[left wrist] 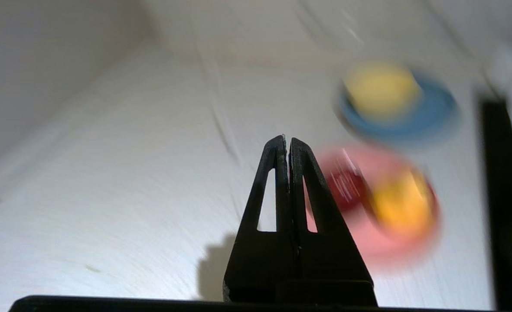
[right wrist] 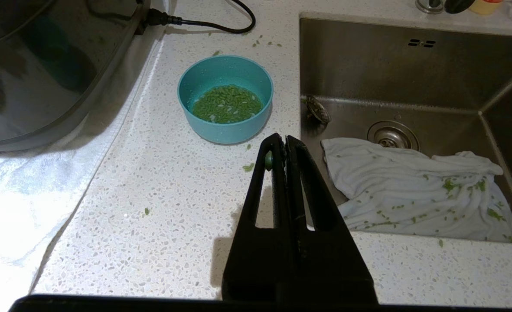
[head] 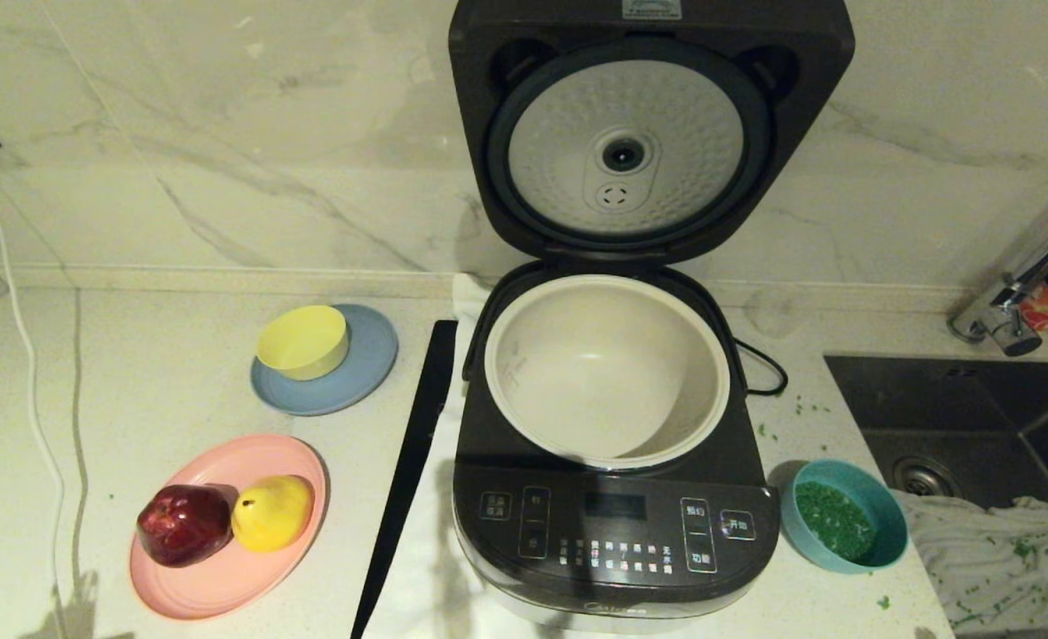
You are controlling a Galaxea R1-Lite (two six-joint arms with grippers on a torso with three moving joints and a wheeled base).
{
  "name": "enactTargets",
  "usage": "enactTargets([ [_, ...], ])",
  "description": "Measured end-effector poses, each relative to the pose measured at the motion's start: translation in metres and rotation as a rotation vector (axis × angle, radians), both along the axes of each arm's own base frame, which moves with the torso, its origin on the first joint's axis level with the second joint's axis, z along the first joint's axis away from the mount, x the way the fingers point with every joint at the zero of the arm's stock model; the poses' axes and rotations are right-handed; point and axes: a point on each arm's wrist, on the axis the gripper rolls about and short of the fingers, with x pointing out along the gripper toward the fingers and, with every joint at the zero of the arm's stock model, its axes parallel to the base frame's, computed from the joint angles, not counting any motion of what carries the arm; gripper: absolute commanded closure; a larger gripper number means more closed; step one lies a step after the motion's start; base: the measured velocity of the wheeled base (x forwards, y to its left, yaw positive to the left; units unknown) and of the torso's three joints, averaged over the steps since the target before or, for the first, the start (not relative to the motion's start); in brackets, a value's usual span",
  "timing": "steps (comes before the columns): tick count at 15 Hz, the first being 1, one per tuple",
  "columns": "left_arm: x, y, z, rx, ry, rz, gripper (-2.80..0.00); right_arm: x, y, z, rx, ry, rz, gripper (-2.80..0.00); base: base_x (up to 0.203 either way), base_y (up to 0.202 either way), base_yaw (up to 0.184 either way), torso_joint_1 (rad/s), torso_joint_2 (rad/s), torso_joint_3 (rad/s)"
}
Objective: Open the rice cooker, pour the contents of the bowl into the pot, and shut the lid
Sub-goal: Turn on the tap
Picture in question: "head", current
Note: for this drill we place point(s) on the blue plate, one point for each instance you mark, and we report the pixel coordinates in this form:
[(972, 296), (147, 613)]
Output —
[(366, 373)]

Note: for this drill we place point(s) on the stainless steel sink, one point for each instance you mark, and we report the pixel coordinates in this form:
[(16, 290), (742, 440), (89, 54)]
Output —
[(932, 399)]

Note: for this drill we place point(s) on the chrome faucet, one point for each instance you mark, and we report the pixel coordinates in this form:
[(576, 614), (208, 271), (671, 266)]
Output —
[(1003, 324)]

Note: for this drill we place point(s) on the metal sink drain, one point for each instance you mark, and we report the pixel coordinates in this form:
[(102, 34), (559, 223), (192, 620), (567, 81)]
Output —
[(923, 479)]

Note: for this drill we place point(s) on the teal bowl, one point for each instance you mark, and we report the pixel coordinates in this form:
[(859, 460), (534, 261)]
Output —
[(803, 543)]

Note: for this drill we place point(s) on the dark grey rice cooker lid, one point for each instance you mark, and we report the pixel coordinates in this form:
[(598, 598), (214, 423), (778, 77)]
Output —
[(621, 106)]

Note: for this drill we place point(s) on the white cloth with green bits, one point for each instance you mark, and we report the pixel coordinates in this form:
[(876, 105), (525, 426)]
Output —
[(994, 559)]

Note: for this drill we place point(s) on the dark grey rice cooker base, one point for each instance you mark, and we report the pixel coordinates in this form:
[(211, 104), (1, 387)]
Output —
[(612, 550)]

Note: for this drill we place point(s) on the yellow bowl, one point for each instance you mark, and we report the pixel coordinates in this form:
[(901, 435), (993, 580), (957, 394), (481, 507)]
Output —
[(302, 342)]

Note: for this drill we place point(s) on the pink plate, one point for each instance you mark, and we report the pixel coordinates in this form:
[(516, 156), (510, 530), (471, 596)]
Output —
[(222, 581)]

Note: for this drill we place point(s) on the yellow pear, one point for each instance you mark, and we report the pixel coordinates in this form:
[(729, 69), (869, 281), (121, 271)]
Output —
[(272, 516)]

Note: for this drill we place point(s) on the red apple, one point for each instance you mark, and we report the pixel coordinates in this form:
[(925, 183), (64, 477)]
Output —
[(185, 525)]

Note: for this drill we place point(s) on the black flat strip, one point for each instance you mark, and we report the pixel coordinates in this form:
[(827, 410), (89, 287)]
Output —
[(417, 426)]

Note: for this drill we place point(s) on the chopped green vegetables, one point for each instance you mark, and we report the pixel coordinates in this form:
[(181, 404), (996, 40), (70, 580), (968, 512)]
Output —
[(834, 519)]

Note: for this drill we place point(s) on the white inner pot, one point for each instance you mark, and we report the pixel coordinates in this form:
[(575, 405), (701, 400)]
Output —
[(608, 373)]

